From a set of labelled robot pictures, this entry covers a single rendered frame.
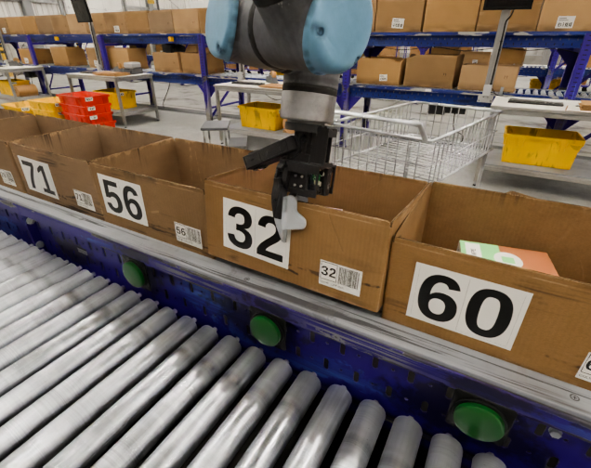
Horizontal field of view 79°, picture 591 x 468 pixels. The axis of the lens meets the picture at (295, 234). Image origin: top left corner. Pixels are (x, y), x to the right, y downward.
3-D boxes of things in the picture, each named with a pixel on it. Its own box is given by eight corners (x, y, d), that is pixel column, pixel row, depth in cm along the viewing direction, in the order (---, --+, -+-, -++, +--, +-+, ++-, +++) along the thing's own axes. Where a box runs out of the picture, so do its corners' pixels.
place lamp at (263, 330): (249, 340, 75) (246, 314, 71) (253, 336, 76) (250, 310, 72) (277, 353, 72) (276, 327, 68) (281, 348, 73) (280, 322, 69)
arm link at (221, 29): (244, -33, 40) (325, 2, 47) (199, -21, 48) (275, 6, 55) (234, 61, 43) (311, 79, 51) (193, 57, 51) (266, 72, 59)
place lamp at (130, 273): (124, 283, 92) (117, 260, 88) (128, 281, 93) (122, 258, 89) (142, 292, 89) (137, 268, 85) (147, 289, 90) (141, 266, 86)
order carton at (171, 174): (103, 222, 99) (86, 162, 91) (182, 188, 122) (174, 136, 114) (214, 260, 82) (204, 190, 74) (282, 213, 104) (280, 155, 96)
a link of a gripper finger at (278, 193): (276, 220, 62) (282, 169, 59) (269, 218, 62) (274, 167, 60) (290, 216, 66) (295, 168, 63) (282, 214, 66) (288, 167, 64)
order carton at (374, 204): (205, 253, 80) (201, 178, 73) (278, 214, 103) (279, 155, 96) (377, 314, 62) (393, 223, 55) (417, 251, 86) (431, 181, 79)
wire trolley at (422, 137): (398, 223, 293) (418, 86, 243) (467, 247, 259) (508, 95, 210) (311, 280, 224) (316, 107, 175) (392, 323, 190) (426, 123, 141)
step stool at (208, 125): (247, 164, 427) (244, 127, 406) (204, 166, 424) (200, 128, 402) (248, 155, 464) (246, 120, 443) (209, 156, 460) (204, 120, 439)
